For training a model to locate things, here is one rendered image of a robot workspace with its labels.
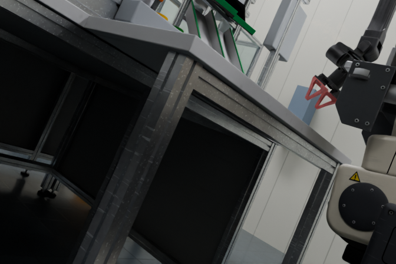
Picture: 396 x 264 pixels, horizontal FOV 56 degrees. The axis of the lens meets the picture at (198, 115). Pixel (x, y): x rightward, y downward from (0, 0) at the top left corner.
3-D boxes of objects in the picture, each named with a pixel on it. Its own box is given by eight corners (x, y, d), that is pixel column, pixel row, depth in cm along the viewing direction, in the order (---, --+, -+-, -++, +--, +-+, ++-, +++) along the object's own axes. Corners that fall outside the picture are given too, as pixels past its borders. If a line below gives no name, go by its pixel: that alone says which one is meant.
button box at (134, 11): (183, 59, 104) (192, 39, 105) (130, 22, 88) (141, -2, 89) (166, 55, 109) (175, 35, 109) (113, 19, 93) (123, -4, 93)
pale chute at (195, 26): (216, 66, 138) (225, 59, 136) (191, 49, 129) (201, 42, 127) (204, 16, 154) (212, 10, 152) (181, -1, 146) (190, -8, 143)
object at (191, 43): (349, 168, 126) (352, 160, 126) (188, 51, 58) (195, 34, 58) (200, 113, 172) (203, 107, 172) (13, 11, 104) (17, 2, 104)
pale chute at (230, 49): (236, 81, 149) (245, 75, 147) (214, 67, 141) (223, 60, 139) (223, 33, 166) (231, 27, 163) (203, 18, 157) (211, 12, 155)
